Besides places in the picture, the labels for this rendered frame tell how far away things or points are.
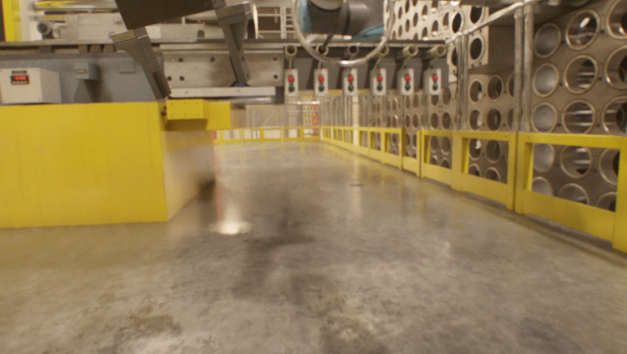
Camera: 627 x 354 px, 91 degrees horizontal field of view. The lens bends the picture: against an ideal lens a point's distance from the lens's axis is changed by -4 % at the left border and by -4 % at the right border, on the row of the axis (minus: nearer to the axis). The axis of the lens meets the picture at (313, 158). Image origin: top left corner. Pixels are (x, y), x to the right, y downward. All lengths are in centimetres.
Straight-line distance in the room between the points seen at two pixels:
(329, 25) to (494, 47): 214
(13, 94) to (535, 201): 269
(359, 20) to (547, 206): 120
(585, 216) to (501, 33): 173
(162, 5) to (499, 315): 91
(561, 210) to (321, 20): 126
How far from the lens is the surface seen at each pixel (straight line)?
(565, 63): 283
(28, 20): 299
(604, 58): 264
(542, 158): 308
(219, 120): 175
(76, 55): 236
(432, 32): 459
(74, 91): 234
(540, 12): 280
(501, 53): 292
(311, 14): 87
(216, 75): 202
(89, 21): 243
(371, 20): 92
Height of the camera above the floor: 46
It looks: 6 degrees down
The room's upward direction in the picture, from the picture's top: 1 degrees counter-clockwise
